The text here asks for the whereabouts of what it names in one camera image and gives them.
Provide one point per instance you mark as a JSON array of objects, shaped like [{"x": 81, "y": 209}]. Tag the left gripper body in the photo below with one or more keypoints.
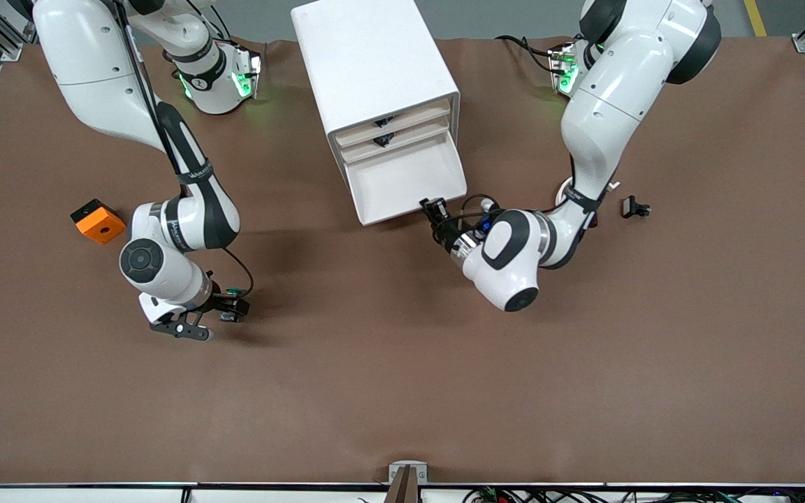
[{"x": 446, "y": 232}]

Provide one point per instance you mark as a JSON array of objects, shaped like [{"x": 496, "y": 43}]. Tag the green push button switch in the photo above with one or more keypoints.
[{"x": 237, "y": 289}]

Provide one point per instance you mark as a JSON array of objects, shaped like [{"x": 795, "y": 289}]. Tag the white plain pull-out drawer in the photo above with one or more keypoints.
[{"x": 402, "y": 181}]

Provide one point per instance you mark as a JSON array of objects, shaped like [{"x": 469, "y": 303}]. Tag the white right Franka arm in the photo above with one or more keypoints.
[{"x": 95, "y": 70}]

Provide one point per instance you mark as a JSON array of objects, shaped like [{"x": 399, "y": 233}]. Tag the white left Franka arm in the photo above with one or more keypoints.
[{"x": 605, "y": 105}]

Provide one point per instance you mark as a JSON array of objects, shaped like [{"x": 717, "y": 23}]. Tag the white drawer cabinet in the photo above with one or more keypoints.
[{"x": 367, "y": 63}]

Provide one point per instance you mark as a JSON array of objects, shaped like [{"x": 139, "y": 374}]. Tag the orange box with hole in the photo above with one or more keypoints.
[{"x": 102, "y": 227}]

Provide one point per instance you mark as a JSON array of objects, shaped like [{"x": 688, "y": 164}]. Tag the brown table mat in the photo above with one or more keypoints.
[{"x": 402, "y": 349}]

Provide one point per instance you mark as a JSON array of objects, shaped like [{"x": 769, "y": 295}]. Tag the small black clip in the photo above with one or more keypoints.
[{"x": 629, "y": 207}]

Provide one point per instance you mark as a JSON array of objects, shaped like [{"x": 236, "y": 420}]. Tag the grey metal edge bracket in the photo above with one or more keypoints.
[{"x": 395, "y": 469}]

